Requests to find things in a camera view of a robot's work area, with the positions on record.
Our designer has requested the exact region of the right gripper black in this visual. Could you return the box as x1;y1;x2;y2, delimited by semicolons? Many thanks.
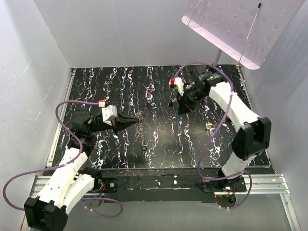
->
175;87;206;116

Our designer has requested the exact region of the metal key organizer disc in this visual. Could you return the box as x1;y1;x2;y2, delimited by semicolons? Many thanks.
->
136;111;147;151

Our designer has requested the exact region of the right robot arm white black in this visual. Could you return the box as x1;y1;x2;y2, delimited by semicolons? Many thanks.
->
168;64;271;191

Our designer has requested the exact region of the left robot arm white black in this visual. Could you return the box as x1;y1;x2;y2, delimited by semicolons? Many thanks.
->
24;105;139;231

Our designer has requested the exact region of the small beige cup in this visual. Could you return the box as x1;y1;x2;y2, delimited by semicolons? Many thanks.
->
206;123;213;130

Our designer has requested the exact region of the purple music stand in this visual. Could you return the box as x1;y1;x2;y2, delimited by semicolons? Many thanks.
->
181;0;304;70

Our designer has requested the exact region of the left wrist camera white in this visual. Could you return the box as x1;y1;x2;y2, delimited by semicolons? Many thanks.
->
102;105;117;126

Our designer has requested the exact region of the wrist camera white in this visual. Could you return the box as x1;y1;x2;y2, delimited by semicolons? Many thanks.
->
168;77;184;96
102;105;117;126

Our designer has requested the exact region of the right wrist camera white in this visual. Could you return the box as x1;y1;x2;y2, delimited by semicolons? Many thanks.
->
168;77;184;96

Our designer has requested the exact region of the ice cream keychain toy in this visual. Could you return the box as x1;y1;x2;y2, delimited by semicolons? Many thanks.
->
146;92;153;103

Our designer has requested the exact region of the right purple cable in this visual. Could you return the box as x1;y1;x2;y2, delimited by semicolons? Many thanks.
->
172;62;253;209

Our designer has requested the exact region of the purple cable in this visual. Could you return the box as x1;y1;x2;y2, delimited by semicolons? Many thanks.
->
172;62;253;209
2;100;123;218

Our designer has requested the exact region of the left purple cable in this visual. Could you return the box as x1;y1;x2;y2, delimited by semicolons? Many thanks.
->
2;100;123;218

